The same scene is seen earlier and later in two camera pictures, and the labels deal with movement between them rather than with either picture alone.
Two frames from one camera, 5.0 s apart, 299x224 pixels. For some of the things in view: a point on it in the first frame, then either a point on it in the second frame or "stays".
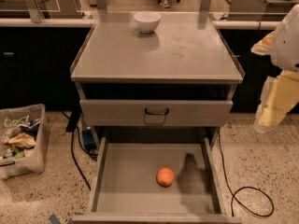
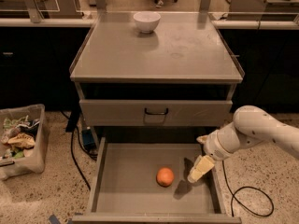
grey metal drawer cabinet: (155, 70) stays
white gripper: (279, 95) -> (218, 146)
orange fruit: (165, 176) stays
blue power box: (89, 140) stays
